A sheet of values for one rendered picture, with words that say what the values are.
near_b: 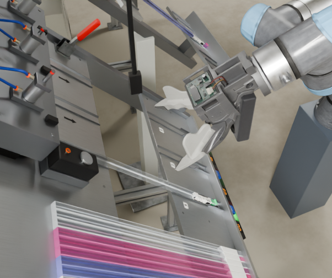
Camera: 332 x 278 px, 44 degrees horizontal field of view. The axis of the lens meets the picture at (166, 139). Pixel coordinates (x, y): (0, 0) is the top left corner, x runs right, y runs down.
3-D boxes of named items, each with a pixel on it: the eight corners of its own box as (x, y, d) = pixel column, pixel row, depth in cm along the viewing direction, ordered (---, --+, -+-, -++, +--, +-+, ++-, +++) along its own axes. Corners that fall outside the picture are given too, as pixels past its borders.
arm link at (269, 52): (281, 58, 71) (302, 90, 66) (257, 72, 72) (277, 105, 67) (267, 31, 65) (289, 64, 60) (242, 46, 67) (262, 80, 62)
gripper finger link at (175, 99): (146, 80, 75) (189, 79, 70) (162, 96, 80) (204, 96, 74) (141, 95, 74) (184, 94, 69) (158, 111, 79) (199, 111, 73)
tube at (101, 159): (211, 202, 99) (214, 199, 99) (213, 207, 98) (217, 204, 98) (27, 130, 65) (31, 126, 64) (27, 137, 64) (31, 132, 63)
